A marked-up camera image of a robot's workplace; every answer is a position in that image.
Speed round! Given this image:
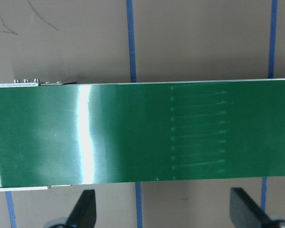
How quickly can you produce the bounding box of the green conveyor belt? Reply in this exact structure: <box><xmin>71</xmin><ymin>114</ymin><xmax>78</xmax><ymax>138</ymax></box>
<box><xmin>0</xmin><ymin>77</ymin><xmax>285</xmax><ymax>192</ymax></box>

